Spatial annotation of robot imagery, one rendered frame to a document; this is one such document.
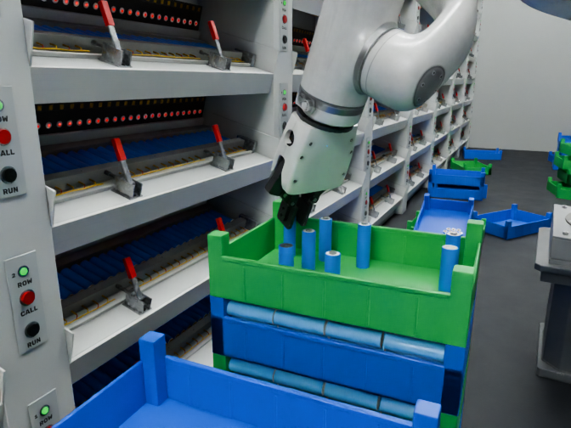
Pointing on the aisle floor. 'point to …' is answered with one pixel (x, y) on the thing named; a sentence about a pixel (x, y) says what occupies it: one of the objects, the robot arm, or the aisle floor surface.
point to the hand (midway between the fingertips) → (294, 211)
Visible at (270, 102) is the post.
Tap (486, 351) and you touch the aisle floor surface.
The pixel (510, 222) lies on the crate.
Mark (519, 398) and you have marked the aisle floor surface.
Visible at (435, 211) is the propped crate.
